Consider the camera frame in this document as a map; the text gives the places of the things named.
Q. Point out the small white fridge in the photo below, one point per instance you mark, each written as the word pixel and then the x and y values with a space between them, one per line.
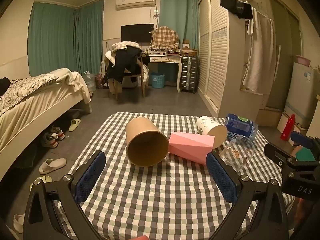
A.
pixel 303 92

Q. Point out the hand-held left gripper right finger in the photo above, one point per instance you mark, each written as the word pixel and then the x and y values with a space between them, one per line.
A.
pixel 221 177

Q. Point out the blue laundry basket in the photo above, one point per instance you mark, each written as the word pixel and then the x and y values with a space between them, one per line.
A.
pixel 157 80

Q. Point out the white dressing desk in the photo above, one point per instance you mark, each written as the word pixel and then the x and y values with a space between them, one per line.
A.
pixel 163 59

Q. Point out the dark ribbed suitcase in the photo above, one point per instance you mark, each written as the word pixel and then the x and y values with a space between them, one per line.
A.
pixel 188 73

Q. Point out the plaid cloth cover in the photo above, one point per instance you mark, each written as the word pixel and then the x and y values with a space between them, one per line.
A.
pixel 165 38

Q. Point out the pink faceted cup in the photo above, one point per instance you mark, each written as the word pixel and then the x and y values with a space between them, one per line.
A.
pixel 190 145

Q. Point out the clear glass cup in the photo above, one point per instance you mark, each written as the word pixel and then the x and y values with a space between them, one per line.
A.
pixel 237 152

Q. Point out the cardboard box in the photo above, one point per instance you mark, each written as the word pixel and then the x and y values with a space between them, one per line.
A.
pixel 189 52

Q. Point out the brown paper cup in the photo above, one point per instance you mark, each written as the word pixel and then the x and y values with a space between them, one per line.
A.
pixel 140 132

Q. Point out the white hanging towel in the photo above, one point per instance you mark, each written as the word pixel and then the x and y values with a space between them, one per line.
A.
pixel 258 55

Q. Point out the pink plastic basin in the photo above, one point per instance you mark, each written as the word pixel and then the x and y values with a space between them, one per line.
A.
pixel 303 60

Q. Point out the blue plastic bottle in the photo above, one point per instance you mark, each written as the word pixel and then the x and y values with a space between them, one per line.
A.
pixel 240 127

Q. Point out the narrow teal curtain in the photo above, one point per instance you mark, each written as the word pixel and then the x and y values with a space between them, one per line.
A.
pixel 180 12

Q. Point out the chair with clothes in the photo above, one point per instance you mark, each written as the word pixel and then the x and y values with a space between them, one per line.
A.
pixel 123 62

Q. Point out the person's right hand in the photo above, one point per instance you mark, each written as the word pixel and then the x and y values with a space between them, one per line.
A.
pixel 300 212

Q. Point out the red patterned bag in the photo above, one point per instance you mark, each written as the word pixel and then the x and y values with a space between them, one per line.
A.
pixel 99 81

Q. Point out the white slipper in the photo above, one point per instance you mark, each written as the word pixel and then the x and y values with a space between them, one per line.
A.
pixel 18 223
pixel 52 166

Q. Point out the black garment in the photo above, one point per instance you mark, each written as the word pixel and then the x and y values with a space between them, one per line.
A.
pixel 4 86

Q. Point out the red water bottle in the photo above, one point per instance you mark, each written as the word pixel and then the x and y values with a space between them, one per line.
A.
pixel 287 127

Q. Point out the white sneaker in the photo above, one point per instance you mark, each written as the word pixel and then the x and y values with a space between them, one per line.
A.
pixel 49 140
pixel 58 133

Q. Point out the wide teal curtain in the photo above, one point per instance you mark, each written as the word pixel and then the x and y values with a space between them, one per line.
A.
pixel 55 40

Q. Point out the teal round object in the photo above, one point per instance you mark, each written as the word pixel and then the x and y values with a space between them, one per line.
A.
pixel 306 153

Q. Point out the black flat television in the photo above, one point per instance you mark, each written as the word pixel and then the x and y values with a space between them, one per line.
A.
pixel 137 32

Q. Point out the white leaf-print cup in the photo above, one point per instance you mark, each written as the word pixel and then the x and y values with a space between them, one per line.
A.
pixel 205 126

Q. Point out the clear water jug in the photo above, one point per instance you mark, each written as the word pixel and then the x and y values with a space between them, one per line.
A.
pixel 89 81

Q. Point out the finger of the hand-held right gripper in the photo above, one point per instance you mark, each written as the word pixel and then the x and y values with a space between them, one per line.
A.
pixel 277 153
pixel 301 140

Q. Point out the wooden chair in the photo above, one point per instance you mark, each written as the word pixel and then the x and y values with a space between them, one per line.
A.
pixel 142 80

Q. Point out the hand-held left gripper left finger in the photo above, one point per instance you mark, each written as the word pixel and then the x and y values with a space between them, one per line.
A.
pixel 90 177

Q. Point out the floral blanket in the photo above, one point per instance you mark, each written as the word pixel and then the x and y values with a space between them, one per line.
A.
pixel 22 90

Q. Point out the white air conditioner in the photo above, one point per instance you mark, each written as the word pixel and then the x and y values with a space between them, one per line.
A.
pixel 135 2

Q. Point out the checkered tablecloth table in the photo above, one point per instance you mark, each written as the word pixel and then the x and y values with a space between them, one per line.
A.
pixel 162 195

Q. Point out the bed with cream sheet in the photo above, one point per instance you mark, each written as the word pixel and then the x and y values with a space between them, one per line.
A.
pixel 30 120

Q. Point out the green slipper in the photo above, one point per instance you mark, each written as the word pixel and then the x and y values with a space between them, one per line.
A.
pixel 74 125
pixel 43 180

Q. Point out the white louvred wardrobe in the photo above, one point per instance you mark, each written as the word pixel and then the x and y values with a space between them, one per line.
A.
pixel 220 55

